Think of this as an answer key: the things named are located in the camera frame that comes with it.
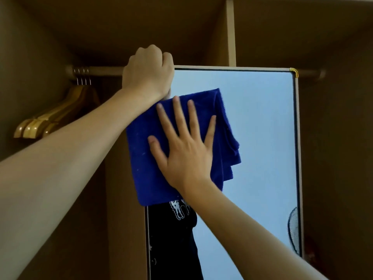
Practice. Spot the person's left hand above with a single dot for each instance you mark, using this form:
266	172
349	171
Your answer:
148	72

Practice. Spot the person's right hand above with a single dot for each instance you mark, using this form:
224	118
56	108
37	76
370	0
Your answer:
186	160

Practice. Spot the blue cloth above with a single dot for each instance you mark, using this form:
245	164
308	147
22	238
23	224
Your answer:
140	166

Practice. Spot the tall framed mirror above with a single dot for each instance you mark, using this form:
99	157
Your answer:
262	128

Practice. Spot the person's left forearm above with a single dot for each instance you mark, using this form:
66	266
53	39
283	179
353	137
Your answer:
58	177

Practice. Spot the person's right forearm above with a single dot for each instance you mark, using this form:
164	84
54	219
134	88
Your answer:
250	239

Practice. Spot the wooden wardrobe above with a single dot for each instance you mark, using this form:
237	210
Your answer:
335	142

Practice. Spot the wooden clothes hanger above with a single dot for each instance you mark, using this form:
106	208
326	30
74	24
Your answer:
19	132
51	129
30	132

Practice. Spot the wooden clothes rail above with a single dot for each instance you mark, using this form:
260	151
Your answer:
99	71

